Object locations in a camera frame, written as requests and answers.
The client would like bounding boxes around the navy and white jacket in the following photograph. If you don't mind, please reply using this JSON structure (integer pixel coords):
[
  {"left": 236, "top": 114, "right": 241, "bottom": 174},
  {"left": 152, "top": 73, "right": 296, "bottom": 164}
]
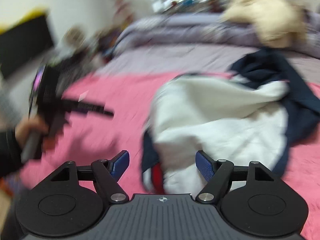
[{"left": 142, "top": 48, "right": 319, "bottom": 195}]

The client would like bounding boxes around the person's left hand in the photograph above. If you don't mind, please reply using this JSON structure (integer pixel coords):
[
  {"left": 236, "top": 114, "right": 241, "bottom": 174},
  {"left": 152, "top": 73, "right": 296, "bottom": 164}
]
[{"left": 15, "top": 115, "right": 48, "bottom": 148}]

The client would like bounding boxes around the pink rabbit print blanket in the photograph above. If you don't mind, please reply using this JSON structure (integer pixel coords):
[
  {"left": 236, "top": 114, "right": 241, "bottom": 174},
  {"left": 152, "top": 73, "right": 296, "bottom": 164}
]
[{"left": 20, "top": 72, "right": 319, "bottom": 239}]

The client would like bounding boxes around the white round desk fan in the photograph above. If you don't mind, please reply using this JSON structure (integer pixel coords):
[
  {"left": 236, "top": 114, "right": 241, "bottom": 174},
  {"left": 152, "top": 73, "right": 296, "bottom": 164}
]
[{"left": 63, "top": 26, "right": 86, "bottom": 49}]

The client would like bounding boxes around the purple bed sheet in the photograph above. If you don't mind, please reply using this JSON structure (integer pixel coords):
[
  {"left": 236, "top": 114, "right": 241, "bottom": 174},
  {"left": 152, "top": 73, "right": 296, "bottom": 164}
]
[{"left": 97, "top": 43, "right": 320, "bottom": 84}]

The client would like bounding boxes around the purple patterned folded quilt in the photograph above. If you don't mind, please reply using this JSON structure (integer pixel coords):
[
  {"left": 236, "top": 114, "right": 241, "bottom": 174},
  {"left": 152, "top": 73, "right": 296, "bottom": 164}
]
[{"left": 113, "top": 10, "right": 320, "bottom": 58}]

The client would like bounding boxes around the cream puffy down jacket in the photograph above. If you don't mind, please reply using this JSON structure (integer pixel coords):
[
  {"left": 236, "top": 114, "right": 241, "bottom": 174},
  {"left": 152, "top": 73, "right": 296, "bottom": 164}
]
[{"left": 221, "top": 0, "right": 306, "bottom": 48}]

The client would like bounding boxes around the black wall television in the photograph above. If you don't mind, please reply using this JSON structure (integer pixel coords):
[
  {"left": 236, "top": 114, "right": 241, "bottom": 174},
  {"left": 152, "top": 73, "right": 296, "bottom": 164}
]
[{"left": 0, "top": 15, "right": 54, "bottom": 79}]

